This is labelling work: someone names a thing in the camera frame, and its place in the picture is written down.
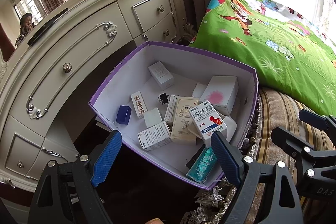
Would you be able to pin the small blue box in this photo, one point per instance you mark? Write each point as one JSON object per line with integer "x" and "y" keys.
{"x": 124, "y": 114}

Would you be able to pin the tassel fringe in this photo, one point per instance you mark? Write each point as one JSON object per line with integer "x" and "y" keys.
{"x": 210, "y": 200}

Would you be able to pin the narrow white dental box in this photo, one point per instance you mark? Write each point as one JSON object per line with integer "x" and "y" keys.
{"x": 138, "y": 107}

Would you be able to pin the teal box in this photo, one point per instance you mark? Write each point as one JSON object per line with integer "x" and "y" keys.
{"x": 203, "y": 165}

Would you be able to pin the small white cube box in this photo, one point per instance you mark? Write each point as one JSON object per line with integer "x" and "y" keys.
{"x": 153, "y": 117}

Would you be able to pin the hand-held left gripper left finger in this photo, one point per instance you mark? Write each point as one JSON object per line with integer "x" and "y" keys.
{"x": 107, "y": 158}

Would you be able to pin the sheer lace curtain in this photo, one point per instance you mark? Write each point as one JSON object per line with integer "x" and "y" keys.
{"x": 325, "y": 8}

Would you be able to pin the plain white box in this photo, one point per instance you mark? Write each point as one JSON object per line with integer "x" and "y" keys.
{"x": 199, "y": 89}

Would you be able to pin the purple cardboard box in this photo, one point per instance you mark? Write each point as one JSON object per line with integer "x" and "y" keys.
{"x": 183, "y": 61}

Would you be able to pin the large white barcode box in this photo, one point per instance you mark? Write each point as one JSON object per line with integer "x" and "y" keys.
{"x": 155, "y": 136}

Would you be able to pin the cream box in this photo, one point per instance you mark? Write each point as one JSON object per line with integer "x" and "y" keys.
{"x": 183, "y": 120}

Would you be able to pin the cream carved dresser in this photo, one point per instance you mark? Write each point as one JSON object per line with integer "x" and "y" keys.
{"x": 78, "y": 69}

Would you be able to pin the small white clip box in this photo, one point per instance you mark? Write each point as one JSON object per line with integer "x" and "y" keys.
{"x": 170, "y": 108}

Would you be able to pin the printed green blanket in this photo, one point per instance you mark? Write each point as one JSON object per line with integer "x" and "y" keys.
{"x": 275, "y": 56}

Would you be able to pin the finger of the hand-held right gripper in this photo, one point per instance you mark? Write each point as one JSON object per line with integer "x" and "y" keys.
{"x": 291, "y": 141}
{"x": 307, "y": 115}

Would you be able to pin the white box pink blot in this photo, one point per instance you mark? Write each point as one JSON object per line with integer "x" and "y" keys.
{"x": 219, "y": 94}

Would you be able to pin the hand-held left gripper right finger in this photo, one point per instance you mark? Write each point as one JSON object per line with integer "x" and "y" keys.
{"x": 225, "y": 161}

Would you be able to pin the white medicine box red figure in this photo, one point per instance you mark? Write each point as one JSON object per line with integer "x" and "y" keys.
{"x": 208, "y": 123}

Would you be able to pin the grey-white box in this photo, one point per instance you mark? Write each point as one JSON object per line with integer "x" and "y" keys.
{"x": 160, "y": 75}

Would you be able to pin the black binder clip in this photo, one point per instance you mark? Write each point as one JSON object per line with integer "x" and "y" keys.
{"x": 163, "y": 98}

